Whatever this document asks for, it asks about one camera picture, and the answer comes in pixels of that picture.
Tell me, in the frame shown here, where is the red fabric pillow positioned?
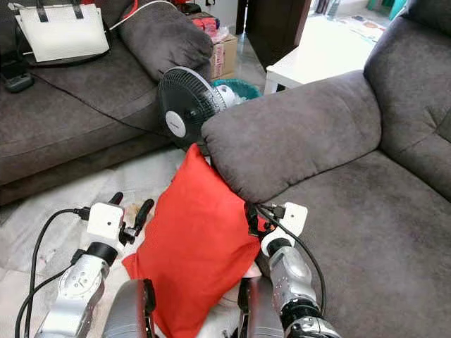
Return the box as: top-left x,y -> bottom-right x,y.
121,143 -> 263,338

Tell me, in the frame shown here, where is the dark grey fabric sofa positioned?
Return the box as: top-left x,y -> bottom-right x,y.
201,0 -> 451,338
0,0 -> 216,206

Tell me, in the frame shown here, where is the robot right leg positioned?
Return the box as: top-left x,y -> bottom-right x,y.
238,277 -> 283,338

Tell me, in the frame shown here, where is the black table fan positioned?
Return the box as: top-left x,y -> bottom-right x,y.
158,67 -> 244,150

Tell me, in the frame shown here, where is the teal plastic basket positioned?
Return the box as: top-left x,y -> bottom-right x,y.
215,77 -> 261,103

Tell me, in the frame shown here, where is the black charger device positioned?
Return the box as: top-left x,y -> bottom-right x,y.
0,53 -> 35,94

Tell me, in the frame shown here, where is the brown cardboard box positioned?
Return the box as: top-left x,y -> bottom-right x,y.
211,34 -> 239,80

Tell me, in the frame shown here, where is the white side table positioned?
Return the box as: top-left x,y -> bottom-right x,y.
264,14 -> 388,96

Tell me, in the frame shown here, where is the dark brown wooden cabinet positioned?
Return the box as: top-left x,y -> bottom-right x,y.
243,0 -> 314,68

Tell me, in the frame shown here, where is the red packet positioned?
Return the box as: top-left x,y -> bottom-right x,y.
190,15 -> 219,37

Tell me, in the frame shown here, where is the teal plastic chair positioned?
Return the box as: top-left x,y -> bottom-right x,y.
366,0 -> 408,20

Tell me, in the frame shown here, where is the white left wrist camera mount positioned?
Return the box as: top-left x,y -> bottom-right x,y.
86,202 -> 125,245

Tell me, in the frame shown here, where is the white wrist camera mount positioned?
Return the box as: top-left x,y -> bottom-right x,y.
86,202 -> 125,245
262,202 -> 309,256

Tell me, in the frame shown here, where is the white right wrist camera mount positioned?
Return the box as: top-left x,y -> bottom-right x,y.
262,202 -> 309,256

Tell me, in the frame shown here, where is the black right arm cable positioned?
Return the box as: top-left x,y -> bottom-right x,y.
254,204 -> 327,314

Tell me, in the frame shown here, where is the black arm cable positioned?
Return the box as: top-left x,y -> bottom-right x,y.
14,264 -> 75,338
254,204 -> 327,314
30,208 -> 91,338

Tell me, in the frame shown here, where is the thin black power cable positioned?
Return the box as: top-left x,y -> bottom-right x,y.
32,70 -> 173,138

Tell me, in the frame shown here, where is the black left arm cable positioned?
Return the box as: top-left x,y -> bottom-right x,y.
30,208 -> 91,338
14,264 -> 75,338

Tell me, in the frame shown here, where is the white handbag with black handles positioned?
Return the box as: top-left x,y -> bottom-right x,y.
16,0 -> 111,64

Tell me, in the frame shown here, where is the white cord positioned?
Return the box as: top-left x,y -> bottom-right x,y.
109,0 -> 177,32

